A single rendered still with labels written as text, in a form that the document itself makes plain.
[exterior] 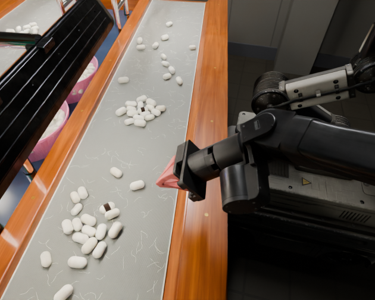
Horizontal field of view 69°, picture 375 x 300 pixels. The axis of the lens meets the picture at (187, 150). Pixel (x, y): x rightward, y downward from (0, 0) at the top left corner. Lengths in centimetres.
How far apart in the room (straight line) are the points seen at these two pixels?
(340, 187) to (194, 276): 76
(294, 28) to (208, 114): 173
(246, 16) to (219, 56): 154
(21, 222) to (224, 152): 47
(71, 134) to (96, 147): 8
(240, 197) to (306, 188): 73
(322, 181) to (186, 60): 71
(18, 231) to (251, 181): 50
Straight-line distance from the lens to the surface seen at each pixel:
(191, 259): 58
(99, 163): 77
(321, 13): 247
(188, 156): 49
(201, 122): 82
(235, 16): 268
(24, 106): 42
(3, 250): 69
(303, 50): 257
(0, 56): 138
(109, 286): 61
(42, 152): 90
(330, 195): 113
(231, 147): 44
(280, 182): 110
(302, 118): 40
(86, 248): 63
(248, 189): 40
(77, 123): 87
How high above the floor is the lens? 131
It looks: 48 degrees down
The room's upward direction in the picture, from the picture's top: 2 degrees clockwise
